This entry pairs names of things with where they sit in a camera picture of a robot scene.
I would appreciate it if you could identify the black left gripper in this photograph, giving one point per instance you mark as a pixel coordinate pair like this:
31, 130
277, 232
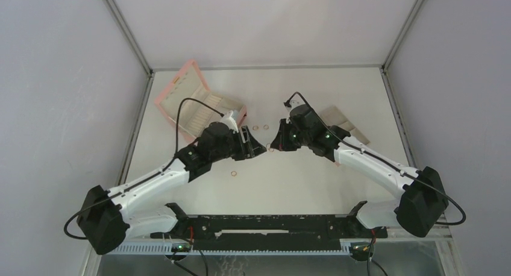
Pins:
252, 148

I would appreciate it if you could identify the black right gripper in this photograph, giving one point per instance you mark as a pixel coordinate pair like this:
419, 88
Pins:
278, 143

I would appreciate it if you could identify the pink jewelry box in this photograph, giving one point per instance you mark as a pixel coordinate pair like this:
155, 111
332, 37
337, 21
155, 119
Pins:
189, 105

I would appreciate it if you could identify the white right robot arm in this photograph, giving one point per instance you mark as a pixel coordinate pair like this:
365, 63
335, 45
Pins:
419, 197

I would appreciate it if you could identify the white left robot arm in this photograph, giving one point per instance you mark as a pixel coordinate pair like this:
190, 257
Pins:
107, 216

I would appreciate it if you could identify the pink jewelry drawer tray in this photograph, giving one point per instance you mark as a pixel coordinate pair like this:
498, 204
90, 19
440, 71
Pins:
332, 116

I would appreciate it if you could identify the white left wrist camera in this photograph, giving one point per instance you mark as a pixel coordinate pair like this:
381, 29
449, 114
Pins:
229, 119

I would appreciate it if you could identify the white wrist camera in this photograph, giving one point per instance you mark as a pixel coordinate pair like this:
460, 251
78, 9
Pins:
291, 104
229, 119

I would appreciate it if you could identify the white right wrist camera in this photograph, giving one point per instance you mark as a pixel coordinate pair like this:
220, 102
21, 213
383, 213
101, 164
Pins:
291, 104

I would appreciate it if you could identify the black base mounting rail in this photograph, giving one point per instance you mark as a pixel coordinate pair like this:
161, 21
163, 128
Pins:
268, 233

